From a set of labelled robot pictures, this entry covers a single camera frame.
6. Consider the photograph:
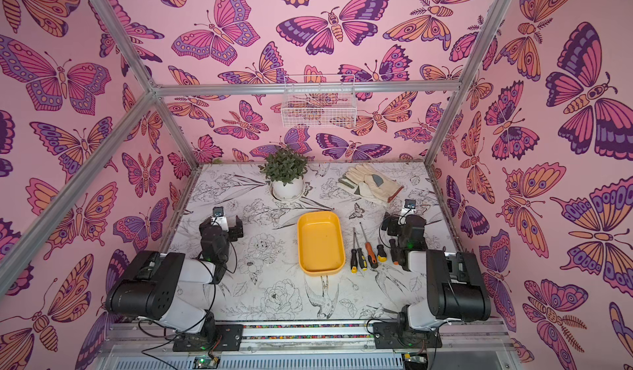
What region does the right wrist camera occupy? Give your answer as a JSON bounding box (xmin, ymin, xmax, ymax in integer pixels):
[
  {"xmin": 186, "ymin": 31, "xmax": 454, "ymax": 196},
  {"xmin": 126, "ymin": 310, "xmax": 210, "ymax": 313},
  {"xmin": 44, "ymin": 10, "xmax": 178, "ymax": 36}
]
[{"xmin": 402, "ymin": 199, "xmax": 416, "ymax": 212}]

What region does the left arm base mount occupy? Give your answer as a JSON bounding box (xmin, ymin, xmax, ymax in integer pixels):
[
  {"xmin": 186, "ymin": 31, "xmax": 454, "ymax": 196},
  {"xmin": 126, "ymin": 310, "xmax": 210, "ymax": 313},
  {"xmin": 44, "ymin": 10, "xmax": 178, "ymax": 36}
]
[{"xmin": 172, "ymin": 313, "xmax": 244, "ymax": 352}]

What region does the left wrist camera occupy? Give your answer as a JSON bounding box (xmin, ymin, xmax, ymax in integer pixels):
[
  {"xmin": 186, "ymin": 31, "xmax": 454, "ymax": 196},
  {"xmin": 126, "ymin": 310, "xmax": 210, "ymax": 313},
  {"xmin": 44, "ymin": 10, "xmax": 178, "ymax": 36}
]
[{"xmin": 211, "ymin": 206, "xmax": 225, "ymax": 223}]

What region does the black yellow Deli screwdriver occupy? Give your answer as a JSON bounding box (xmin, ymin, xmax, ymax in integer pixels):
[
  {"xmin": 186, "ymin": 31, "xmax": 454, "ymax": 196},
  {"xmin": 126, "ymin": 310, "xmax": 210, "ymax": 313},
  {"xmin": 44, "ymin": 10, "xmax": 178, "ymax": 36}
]
[{"xmin": 350, "ymin": 229, "xmax": 359, "ymax": 274}]

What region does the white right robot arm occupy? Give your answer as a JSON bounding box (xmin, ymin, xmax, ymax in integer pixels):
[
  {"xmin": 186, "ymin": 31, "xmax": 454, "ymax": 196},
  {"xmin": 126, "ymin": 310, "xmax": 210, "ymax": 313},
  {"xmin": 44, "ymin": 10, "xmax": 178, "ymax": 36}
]
[{"xmin": 379, "ymin": 213, "xmax": 491, "ymax": 335}]

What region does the white slotted cable duct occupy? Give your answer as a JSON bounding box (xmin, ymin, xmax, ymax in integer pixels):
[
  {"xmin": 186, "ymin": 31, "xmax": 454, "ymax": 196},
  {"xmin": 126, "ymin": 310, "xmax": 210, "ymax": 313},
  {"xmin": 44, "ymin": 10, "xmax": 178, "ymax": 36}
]
[{"xmin": 107, "ymin": 353, "xmax": 405, "ymax": 369}]

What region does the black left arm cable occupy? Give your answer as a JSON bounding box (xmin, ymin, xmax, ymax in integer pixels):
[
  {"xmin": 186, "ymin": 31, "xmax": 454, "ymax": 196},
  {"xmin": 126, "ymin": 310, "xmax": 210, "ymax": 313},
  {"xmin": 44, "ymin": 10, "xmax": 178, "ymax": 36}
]
[{"xmin": 137, "ymin": 240, "xmax": 238, "ymax": 370}]

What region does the aluminium frame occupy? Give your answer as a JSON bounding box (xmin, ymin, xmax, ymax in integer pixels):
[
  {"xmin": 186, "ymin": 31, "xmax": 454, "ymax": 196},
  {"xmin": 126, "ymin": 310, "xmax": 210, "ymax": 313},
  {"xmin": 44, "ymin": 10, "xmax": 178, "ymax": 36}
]
[{"xmin": 1, "ymin": 0, "xmax": 494, "ymax": 312}]

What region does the yellow plastic storage tray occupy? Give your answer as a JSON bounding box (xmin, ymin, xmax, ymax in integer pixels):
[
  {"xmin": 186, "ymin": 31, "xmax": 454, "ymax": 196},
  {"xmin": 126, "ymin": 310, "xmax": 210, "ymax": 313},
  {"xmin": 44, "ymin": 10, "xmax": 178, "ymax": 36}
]
[{"xmin": 297, "ymin": 211, "xmax": 346, "ymax": 277}]

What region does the green leafy plant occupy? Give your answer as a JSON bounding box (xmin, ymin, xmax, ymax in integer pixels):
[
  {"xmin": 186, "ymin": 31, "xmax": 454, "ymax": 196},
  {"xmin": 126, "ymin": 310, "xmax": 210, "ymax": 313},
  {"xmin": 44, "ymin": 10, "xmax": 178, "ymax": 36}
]
[{"xmin": 260, "ymin": 148, "xmax": 308, "ymax": 185}]

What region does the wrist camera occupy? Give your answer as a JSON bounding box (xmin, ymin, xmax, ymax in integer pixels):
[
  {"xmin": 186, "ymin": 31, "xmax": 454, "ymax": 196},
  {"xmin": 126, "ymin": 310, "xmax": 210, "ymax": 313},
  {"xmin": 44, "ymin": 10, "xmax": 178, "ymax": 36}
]
[
  {"xmin": 211, "ymin": 206, "xmax": 225, "ymax": 223},
  {"xmin": 402, "ymin": 199, "xmax": 416, "ymax": 212}
]

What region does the black orange handled screwdriver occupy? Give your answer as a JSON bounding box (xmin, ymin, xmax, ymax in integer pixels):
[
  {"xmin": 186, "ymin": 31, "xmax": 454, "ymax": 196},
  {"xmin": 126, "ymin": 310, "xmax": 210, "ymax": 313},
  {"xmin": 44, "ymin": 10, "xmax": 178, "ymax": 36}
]
[{"xmin": 389, "ymin": 239, "xmax": 400, "ymax": 265}]

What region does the cream green work glove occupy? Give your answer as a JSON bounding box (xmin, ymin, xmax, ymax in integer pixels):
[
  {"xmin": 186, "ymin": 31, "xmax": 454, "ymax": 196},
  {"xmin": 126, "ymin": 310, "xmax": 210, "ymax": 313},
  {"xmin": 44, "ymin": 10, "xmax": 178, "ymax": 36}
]
[{"xmin": 337, "ymin": 175, "xmax": 387, "ymax": 205}]

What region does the white wire basket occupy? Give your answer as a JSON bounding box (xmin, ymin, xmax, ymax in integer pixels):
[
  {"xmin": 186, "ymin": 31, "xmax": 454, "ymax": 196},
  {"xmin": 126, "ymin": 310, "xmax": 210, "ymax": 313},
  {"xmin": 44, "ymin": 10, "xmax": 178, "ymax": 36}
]
[{"xmin": 279, "ymin": 74, "xmax": 358, "ymax": 129}]

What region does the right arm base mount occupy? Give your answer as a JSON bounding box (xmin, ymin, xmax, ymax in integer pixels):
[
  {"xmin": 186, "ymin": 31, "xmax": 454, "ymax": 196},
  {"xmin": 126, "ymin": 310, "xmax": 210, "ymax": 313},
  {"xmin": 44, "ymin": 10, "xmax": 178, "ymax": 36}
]
[{"xmin": 367, "ymin": 302, "xmax": 445, "ymax": 351}]

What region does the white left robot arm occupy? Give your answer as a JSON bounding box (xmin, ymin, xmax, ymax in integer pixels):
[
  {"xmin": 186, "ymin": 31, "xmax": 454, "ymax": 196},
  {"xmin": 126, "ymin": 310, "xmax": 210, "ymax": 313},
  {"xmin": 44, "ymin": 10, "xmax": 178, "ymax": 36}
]
[{"xmin": 105, "ymin": 208, "xmax": 244, "ymax": 339}]

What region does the white plastic plant pot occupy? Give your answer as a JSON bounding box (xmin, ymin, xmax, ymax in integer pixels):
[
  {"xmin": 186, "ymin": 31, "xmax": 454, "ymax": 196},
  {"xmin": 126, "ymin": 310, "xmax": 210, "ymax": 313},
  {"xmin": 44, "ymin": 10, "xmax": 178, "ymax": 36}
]
[{"xmin": 271, "ymin": 177, "xmax": 304, "ymax": 201}]

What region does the black yellow stubby screwdriver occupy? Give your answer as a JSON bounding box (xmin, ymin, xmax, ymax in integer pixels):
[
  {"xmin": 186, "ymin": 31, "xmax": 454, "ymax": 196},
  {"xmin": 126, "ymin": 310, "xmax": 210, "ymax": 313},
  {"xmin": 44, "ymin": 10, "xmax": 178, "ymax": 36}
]
[{"xmin": 377, "ymin": 241, "xmax": 387, "ymax": 263}]

